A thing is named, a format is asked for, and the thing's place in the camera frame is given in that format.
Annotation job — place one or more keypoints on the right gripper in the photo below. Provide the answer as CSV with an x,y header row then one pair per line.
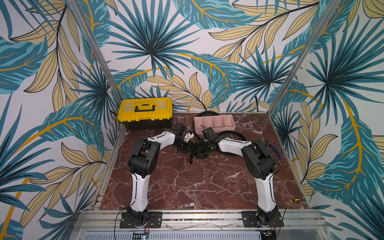
x,y
202,145

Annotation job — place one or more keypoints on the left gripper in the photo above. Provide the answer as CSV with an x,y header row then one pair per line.
x,y
189,149

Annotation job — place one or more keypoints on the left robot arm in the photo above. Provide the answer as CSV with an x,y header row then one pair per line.
x,y
143,161

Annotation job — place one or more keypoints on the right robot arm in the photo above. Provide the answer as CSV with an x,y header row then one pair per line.
x,y
259,162

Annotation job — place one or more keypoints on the pink divided storage tray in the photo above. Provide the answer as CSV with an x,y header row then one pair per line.
x,y
219,123

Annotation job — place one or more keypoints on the yellow black toolbox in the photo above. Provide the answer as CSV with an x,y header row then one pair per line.
x,y
144,114

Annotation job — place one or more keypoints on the yellow black screwdriver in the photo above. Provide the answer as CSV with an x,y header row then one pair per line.
x,y
295,200

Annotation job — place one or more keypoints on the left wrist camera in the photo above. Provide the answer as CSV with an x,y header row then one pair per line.
x,y
188,136

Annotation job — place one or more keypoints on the blue handled pliers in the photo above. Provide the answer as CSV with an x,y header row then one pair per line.
x,y
275,150

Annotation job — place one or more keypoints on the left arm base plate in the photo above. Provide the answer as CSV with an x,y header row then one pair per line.
x,y
153,220

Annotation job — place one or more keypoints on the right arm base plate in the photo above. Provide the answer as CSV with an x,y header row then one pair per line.
x,y
260,219

